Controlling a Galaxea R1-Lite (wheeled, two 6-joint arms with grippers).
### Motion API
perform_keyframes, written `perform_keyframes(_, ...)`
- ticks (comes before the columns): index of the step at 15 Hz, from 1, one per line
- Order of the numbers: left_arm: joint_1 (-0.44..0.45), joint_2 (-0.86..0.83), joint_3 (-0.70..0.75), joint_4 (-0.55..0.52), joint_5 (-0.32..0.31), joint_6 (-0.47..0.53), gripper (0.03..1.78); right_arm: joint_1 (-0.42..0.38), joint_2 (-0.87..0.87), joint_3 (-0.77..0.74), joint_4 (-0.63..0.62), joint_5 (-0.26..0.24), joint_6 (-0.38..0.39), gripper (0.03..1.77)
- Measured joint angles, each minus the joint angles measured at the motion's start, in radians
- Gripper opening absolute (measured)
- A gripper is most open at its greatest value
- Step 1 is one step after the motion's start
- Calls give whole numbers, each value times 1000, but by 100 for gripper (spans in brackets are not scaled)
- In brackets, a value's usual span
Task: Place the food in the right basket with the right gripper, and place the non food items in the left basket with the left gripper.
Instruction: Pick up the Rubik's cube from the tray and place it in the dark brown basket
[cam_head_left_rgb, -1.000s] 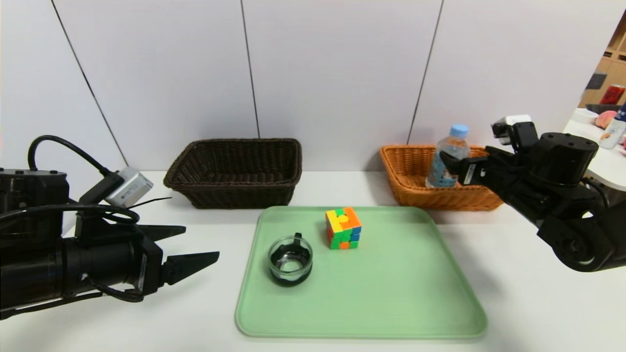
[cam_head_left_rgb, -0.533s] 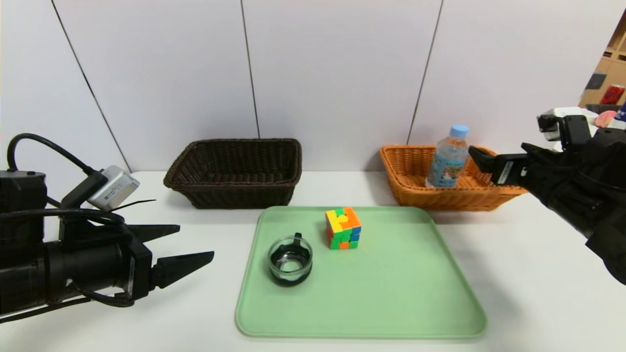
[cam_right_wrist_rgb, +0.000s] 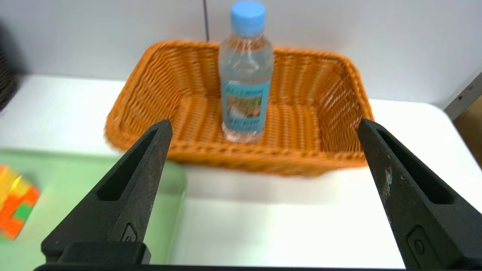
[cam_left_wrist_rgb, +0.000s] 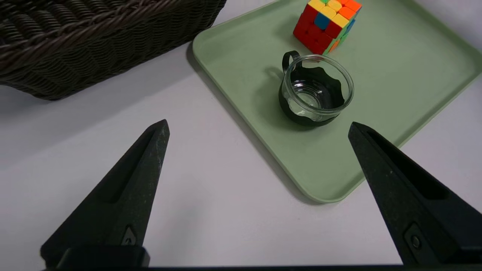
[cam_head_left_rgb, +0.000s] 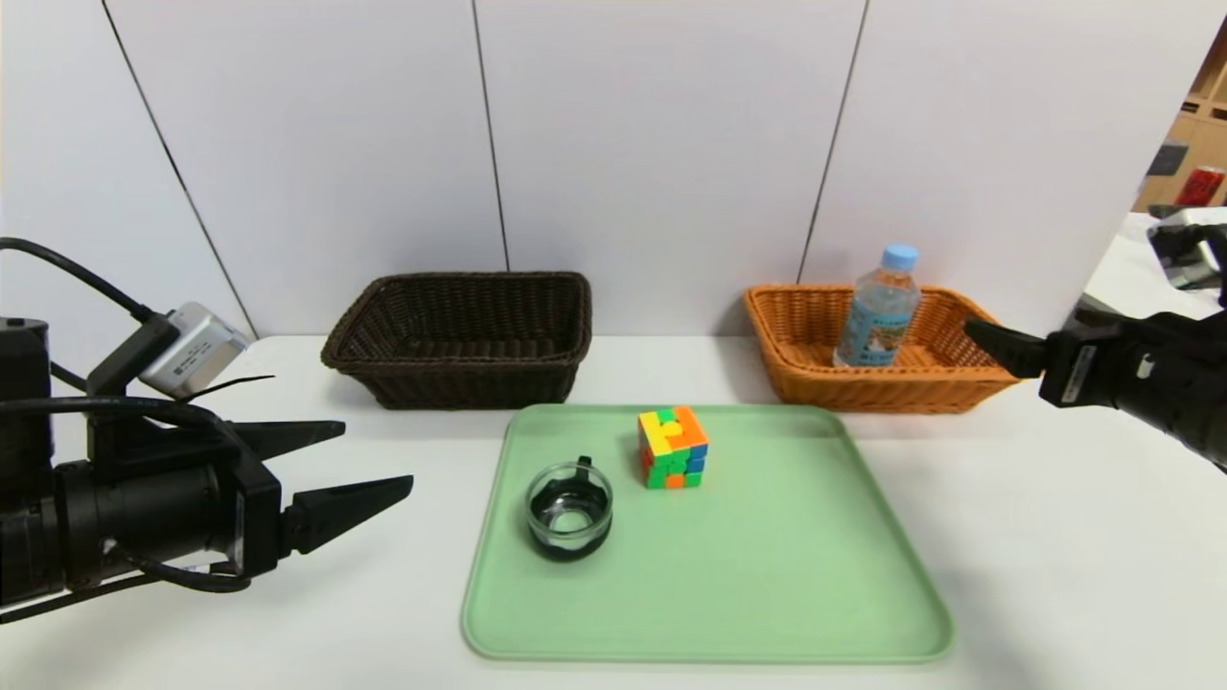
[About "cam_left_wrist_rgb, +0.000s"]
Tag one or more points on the colourful puzzle cube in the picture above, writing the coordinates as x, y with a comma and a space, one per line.
320, 28

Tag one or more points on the glass cup with black holder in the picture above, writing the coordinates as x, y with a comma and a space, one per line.
316, 98

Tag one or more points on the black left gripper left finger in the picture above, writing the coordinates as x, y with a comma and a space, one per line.
124, 195

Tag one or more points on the light green plastic tray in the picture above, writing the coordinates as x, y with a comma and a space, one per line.
406, 86

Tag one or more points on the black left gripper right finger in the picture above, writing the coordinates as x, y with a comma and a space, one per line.
406, 203

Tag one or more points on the dark brown wicker basket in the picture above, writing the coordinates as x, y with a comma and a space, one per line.
94, 41

